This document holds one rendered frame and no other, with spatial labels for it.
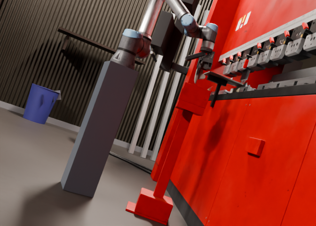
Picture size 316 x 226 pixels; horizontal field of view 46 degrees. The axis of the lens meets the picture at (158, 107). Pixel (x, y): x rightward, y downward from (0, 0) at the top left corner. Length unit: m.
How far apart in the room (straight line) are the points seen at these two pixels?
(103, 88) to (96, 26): 3.46
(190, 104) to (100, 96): 0.52
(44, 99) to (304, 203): 4.04
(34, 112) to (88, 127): 2.86
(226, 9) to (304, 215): 2.77
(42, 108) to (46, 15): 1.34
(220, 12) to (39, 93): 2.48
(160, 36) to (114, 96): 1.71
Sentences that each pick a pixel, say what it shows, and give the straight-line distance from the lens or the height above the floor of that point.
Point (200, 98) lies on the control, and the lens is 2.17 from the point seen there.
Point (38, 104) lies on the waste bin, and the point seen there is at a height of 0.23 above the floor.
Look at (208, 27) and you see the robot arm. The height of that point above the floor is 1.16.
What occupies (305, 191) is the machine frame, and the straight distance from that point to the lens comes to 1.31.
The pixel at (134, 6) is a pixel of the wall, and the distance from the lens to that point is 5.72.
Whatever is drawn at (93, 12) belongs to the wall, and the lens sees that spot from 5.57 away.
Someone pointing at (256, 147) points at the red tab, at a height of 0.58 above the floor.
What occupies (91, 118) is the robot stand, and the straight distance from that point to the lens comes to 2.14.
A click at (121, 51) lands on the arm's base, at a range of 2.21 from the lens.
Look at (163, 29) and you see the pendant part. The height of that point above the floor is 1.42.
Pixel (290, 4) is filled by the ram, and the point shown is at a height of 1.47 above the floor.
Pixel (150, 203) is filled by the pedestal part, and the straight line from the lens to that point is 2.20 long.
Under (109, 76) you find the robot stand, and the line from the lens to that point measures 2.14.
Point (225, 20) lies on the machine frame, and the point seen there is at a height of 1.67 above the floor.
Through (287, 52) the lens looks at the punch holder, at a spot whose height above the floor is 1.13.
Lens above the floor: 0.54
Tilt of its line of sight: 2 degrees up
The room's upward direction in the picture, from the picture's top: 20 degrees clockwise
